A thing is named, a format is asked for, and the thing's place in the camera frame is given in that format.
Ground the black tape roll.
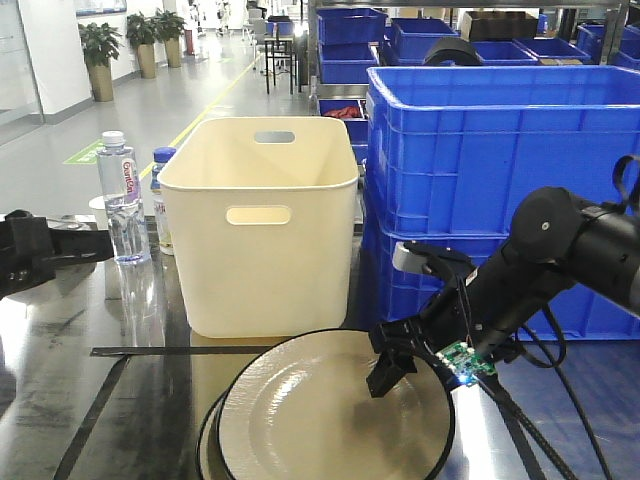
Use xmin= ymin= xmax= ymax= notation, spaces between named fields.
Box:
xmin=423 ymin=37 xmax=483 ymax=67

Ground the large blue crate lower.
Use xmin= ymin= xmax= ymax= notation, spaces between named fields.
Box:
xmin=362 ymin=189 xmax=640 ymax=342

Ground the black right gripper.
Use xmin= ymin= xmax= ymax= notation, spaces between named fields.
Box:
xmin=366 ymin=269 xmax=500 ymax=398

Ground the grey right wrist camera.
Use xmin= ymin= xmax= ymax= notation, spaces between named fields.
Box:
xmin=392 ymin=240 xmax=474 ymax=276

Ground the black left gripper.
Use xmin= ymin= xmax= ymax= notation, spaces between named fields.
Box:
xmin=1 ymin=210 xmax=113 ymax=297

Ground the large blue crate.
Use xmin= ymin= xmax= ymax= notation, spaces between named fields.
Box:
xmin=362 ymin=189 xmax=640 ymax=342
xmin=366 ymin=65 xmax=639 ymax=236

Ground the clear water bottle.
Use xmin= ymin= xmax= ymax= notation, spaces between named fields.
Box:
xmin=96 ymin=130 xmax=151 ymax=265

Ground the beige plate black rim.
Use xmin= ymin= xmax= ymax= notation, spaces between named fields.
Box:
xmin=195 ymin=390 xmax=229 ymax=480
xmin=217 ymin=329 xmax=455 ymax=479

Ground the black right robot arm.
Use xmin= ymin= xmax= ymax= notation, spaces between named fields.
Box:
xmin=367 ymin=187 xmax=639 ymax=398

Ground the blue cap bottle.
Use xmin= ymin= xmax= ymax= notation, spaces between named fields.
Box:
xmin=150 ymin=146 xmax=176 ymax=256

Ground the potted plant gold pot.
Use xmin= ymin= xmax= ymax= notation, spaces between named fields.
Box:
xmin=78 ymin=22 xmax=121 ymax=102

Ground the green circuit board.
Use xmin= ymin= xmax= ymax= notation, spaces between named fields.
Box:
xmin=436 ymin=341 xmax=497 ymax=386

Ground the cream plastic storage bin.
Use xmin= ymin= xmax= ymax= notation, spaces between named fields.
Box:
xmin=159 ymin=116 xmax=359 ymax=338

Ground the white paper cup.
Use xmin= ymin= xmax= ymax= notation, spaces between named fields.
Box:
xmin=89 ymin=195 xmax=109 ymax=231

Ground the large blue crate upper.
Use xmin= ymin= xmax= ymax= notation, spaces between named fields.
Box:
xmin=366 ymin=65 xmax=639 ymax=236

